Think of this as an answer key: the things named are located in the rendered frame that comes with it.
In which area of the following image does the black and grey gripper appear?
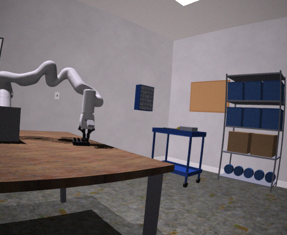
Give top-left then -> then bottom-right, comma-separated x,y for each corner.
78,113 -> 95,140

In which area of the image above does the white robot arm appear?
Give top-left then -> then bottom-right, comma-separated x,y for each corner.
0,61 -> 103,114

